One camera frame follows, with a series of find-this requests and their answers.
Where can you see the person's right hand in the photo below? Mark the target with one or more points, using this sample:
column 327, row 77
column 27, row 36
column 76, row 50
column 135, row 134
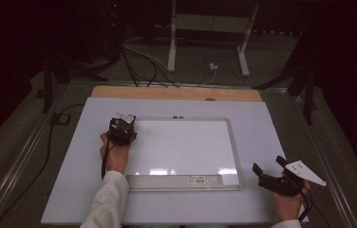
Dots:
column 289, row 207

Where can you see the black tripod stand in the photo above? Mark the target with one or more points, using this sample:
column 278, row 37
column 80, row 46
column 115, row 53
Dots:
column 308, row 98
column 47, row 88

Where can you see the dark equipment rack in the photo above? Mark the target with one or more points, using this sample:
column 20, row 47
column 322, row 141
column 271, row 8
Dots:
column 113, row 31

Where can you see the person's left hand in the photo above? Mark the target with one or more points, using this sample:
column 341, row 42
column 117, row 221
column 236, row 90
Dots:
column 118, row 158

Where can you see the metal floor rail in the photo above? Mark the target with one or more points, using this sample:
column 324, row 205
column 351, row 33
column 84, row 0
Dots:
column 325, row 171
column 15, row 171

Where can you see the large white base board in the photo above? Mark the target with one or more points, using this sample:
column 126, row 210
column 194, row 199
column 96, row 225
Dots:
column 255, row 133

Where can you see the white plug adapter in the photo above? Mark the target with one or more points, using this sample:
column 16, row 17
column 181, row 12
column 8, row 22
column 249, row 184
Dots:
column 213, row 66

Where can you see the black square floor plate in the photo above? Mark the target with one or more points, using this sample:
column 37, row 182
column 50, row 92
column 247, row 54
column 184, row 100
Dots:
column 60, row 119

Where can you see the small framed whiteboard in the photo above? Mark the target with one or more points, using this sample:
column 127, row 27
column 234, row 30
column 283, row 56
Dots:
column 186, row 145

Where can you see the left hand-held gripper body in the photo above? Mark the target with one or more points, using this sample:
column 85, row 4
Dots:
column 122, row 133

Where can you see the white metal stand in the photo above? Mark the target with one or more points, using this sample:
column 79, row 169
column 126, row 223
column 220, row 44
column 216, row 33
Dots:
column 172, row 47

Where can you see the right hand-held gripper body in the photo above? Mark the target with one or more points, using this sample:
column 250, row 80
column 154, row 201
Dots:
column 281, row 186

